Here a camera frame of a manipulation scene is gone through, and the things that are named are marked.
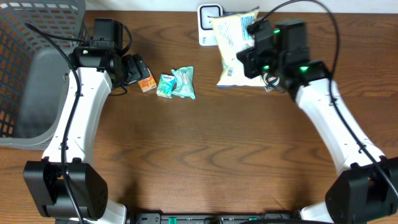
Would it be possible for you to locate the small orange tissue pack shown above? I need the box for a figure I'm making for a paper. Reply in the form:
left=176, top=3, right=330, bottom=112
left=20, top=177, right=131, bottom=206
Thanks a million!
left=138, top=69, right=157, bottom=93

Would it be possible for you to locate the black round-label box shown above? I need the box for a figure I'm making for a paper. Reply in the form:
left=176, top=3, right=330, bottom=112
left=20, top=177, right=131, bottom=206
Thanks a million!
left=263, top=73, right=280, bottom=92

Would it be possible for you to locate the small teal tissue pack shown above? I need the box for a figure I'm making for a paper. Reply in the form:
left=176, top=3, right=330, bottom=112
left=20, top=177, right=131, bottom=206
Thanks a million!
left=156, top=74, right=175, bottom=98

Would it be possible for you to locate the teal snack packet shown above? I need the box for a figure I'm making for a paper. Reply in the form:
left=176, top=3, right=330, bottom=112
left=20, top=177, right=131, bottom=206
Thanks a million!
left=171, top=66, right=196, bottom=100

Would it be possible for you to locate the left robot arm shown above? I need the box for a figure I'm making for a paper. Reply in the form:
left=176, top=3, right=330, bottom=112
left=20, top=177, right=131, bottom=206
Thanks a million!
left=23, top=47, right=150, bottom=223

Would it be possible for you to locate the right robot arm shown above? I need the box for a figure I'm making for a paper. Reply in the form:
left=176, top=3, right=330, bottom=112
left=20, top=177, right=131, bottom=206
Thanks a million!
left=236, top=19, right=397, bottom=223

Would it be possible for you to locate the white barcode scanner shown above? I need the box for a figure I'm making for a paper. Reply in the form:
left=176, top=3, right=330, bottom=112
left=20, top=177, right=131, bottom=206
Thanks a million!
left=197, top=4, right=223, bottom=47

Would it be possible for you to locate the grey plastic mesh basket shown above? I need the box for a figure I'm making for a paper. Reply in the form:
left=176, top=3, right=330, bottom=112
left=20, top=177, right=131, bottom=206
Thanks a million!
left=1, top=0, right=88, bottom=150

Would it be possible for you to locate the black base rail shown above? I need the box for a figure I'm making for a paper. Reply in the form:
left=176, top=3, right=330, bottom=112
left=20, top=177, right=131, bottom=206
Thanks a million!
left=125, top=212, right=294, bottom=224

